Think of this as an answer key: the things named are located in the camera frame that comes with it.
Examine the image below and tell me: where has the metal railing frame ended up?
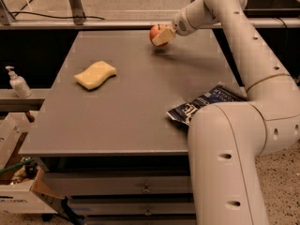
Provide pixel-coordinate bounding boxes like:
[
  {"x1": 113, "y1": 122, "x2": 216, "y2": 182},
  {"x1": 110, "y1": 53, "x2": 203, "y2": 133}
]
[{"x1": 0, "y1": 0, "x2": 300, "y2": 31}]

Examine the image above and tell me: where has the red apple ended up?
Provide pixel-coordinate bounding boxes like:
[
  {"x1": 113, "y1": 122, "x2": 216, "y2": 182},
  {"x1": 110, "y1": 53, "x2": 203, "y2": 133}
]
[{"x1": 149, "y1": 24, "x2": 168, "y2": 47}]

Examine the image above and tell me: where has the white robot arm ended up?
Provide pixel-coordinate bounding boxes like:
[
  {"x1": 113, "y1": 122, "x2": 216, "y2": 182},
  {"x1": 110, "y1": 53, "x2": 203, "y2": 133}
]
[{"x1": 151, "y1": 0, "x2": 300, "y2": 225}]

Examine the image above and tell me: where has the white pump soap bottle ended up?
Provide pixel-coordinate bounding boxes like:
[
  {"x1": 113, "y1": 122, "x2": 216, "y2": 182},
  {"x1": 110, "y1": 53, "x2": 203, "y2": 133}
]
[{"x1": 6, "y1": 66, "x2": 32, "y2": 98}]

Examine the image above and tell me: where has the grey drawer cabinet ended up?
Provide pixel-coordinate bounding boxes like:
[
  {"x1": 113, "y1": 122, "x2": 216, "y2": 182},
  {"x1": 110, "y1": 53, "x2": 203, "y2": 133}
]
[{"x1": 21, "y1": 30, "x2": 236, "y2": 225}]

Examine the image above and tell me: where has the cardboard box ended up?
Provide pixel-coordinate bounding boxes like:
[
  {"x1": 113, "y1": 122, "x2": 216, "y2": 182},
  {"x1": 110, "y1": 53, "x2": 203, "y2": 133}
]
[{"x1": 0, "y1": 112, "x2": 63, "y2": 214}]

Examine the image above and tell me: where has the black cable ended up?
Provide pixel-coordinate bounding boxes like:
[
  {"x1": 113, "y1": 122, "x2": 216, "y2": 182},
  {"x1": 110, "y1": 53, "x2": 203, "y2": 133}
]
[{"x1": 8, "y1": 10, "x2": 107, "y2": 22}]

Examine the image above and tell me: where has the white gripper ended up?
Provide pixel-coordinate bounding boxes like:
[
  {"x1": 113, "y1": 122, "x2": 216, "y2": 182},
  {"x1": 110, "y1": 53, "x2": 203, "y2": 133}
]
[{"x1": 151, "y1": 8, "x2": 196, "y2": 47}]

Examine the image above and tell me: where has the yellow sponge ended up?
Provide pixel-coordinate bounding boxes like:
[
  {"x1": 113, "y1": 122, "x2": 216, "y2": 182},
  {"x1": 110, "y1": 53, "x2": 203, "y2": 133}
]
[{"x1": 74, "y1": 61, "x2": 116, "y2": 90}]

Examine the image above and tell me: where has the blue potato chip bag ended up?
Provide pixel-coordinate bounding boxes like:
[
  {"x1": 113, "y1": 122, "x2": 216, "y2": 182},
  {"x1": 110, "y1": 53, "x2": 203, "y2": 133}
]
[{"x1": 167, "y1": 83, "x2": 247, "y2": 126}]

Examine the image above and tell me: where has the green stick in box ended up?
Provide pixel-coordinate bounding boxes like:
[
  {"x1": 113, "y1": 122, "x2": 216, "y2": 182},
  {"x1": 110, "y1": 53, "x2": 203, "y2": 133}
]
[{"x1": 0, "y1": 158, "x2": 34, "y2": 174}]

